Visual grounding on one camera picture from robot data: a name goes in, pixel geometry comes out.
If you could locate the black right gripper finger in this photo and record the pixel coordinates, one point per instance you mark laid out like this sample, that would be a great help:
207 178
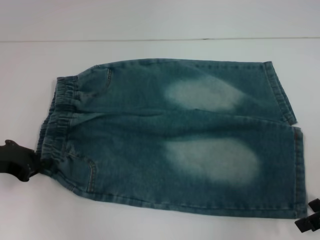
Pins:
315 204
306 222

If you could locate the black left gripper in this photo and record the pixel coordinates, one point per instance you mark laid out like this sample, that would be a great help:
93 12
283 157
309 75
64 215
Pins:
15 160

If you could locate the blue denim shorts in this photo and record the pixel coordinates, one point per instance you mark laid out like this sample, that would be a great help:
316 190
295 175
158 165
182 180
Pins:
175 140

